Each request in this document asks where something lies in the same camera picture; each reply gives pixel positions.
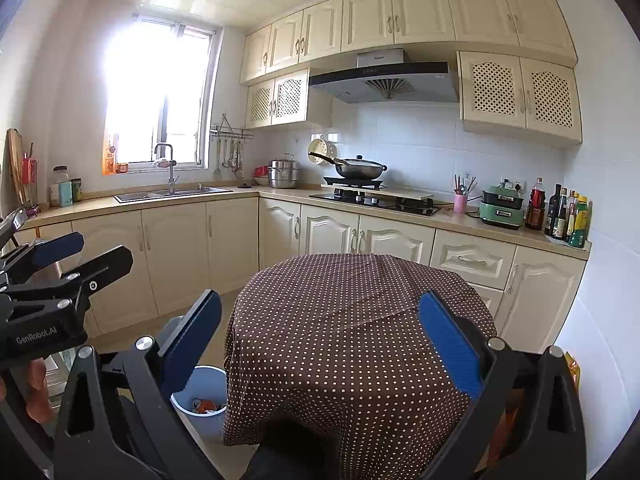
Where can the metal wall utensil rack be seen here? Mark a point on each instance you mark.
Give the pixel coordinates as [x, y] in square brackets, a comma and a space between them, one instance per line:
[232, 132]

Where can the steel steamer pot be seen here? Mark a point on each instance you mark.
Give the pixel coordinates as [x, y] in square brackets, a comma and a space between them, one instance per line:
[285, 175]

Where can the pink utensil holder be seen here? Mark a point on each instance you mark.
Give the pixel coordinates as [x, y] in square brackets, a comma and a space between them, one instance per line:
[460, 204]

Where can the wooden cutting board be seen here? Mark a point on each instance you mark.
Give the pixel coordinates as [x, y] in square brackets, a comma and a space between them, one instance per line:
[15, 170]

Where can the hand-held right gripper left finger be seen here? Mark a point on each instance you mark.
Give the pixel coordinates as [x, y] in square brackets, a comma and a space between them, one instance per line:
[192, 345]

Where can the grey range hood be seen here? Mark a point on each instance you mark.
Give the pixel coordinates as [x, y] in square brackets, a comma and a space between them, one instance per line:
[385, 85]

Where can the cream lattice wall cabinet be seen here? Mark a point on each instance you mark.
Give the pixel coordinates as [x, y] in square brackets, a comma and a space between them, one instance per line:
[520, 95]
[280, 100]

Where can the steel kitchen sink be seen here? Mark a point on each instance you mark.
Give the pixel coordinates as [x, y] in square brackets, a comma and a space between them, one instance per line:
[170, 194]

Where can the kitchen window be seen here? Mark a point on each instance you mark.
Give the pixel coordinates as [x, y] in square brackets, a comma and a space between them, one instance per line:
[155, 95]

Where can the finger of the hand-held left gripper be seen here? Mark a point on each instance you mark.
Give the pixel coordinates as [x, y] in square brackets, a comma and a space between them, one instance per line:
[62, 250]
[107, 262]

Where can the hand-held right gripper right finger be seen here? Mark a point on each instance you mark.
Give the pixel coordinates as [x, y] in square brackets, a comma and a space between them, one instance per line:
[450, 345]

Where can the person's dark clothing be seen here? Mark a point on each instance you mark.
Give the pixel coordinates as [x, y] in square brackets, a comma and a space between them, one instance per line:
[300, 457]

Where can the red chopstick holder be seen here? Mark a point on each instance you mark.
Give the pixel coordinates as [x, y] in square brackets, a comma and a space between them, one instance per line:
[31, 185]

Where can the hanging metal kitchen utensil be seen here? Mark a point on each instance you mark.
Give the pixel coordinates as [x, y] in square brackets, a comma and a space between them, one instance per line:
[226, 157]
[218, 160]
[239, 165]

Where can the green electric cooker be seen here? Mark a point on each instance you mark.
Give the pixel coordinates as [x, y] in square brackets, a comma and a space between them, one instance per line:
[500, 207]

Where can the black gas stove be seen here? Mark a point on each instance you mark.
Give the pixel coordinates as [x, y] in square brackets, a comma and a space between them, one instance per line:
[380, 205]

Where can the white wall outlet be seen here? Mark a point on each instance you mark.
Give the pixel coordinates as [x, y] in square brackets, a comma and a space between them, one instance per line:
[515, 183]

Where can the cream upper wall cabinets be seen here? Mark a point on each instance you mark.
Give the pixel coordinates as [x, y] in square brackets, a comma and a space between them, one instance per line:
[410, 15]

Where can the brown polka dot tablecloth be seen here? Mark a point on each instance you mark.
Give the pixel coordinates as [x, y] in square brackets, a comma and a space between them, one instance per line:
[350, 335]

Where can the light blue trash bin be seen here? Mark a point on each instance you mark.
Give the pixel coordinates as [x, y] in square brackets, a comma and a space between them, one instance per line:
[207, 425]

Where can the small green box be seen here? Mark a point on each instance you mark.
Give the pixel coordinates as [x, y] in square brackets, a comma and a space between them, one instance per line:
[77, 191]

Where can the cream colander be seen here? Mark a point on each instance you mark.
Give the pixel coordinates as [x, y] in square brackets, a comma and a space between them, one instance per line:
[320, 147]

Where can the red container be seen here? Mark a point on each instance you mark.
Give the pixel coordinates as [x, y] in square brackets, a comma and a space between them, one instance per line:
[261, 171]

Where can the teal box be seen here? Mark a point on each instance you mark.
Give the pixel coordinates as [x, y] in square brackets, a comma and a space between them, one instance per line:
[66, 195]

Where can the cream kitchen base cabinets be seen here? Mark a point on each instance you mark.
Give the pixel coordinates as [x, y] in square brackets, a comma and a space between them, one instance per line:
[175, 250]

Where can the person's left hand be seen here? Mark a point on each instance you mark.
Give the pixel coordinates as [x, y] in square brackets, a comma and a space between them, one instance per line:
[39, 392]

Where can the yellow orange object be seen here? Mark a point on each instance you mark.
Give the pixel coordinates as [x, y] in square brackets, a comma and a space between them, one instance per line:
[574, 372]

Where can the dark wok with lid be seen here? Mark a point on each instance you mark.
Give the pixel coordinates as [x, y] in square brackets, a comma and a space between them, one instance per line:
[360, 166]

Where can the chrome faucet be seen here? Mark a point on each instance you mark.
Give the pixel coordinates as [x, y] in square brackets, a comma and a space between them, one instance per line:
[172, 170]

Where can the row of condiment bottles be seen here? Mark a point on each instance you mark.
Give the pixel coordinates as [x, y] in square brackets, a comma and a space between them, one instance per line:
[560, 215]

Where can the white bowl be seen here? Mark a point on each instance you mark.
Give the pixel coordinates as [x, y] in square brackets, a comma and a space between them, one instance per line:
[261, 181]

